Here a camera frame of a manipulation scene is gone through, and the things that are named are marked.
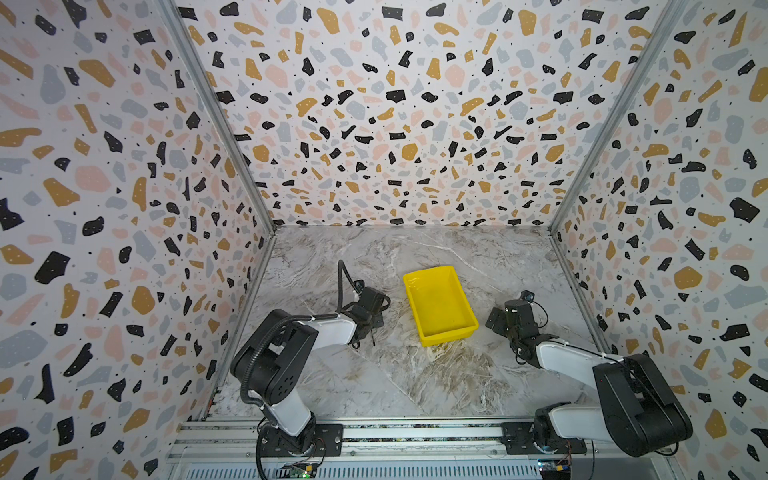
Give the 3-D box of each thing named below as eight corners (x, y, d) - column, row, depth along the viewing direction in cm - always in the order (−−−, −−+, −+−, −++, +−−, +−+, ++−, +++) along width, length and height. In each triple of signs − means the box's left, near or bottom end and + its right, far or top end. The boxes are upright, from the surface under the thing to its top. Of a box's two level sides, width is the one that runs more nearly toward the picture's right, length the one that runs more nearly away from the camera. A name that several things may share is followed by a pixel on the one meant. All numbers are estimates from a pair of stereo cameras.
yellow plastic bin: (419, 348, 92) (420, 338, 86) (402, 283, 107) (402, 271, 102) (475, 337, 94) (480, 326, 89) (451, 275, 110) (454, 263, 104)
